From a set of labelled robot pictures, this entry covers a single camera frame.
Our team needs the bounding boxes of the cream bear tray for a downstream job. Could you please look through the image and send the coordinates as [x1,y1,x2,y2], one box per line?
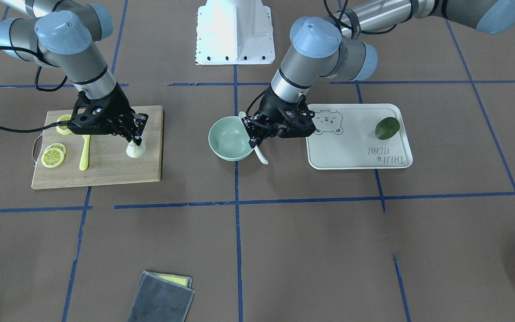
[306,103,414,170]

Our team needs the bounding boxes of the mint green bowl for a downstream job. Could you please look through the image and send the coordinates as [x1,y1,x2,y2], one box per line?
[208,116,254,161]

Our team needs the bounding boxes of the yellow plastic knife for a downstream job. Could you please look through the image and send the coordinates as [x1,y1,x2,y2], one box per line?
[78,135,91,171]

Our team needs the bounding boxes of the lemon slice lower back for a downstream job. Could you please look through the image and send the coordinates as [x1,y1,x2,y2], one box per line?
[44,143,67,154]

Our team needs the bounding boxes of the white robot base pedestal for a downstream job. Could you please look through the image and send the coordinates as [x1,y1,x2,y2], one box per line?
[195,0,275,65]

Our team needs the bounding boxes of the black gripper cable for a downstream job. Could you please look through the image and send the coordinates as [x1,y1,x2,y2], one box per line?
[0,45,75,133]

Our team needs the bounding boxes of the wooden cutting board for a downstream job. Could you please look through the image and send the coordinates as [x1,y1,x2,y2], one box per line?
[31,105,164,190]

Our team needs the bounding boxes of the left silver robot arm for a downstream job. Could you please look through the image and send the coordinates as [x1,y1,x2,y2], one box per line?
[241,0,515,148]

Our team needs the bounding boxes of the lemon slice top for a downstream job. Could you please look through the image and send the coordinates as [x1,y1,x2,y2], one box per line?
[55,114,72,135]

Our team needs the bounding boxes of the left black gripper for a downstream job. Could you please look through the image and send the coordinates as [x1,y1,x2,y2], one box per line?
[241,86,316,149]

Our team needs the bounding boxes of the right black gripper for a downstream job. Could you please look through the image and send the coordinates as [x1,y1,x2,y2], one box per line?
[67,84,148,146]

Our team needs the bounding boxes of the white spoon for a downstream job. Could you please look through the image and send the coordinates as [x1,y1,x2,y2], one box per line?
[238,111,269,165]

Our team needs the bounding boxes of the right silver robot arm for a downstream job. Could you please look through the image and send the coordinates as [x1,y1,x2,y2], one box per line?
[0,0,148,145]

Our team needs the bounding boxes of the lemon slice lower front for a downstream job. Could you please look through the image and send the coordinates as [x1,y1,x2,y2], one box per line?
[41,148,65,168]

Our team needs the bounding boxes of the lemon slice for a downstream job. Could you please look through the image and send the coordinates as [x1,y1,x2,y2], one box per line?
[55,114,72,135]
[44,143,67,154]
[41,148,65,168]

